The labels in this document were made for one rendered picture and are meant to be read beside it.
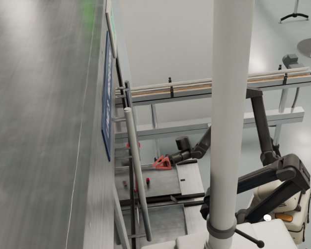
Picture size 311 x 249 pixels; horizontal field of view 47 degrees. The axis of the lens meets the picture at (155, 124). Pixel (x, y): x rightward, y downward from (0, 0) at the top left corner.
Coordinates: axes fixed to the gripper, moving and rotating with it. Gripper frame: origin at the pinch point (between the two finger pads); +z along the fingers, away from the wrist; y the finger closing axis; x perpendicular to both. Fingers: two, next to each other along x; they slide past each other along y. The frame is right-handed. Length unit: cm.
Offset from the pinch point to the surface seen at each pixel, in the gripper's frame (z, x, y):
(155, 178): -2.8, 13.6, -40.1
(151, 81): -48, -56, -163
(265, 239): -15, 23, 77
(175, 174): -16.4, 15.6, -38.9
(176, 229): -0.7, 39.0, -8.4
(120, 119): 16, -29, 70
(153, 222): 9.5, 32.3, -15.7
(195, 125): -63, -3, -121
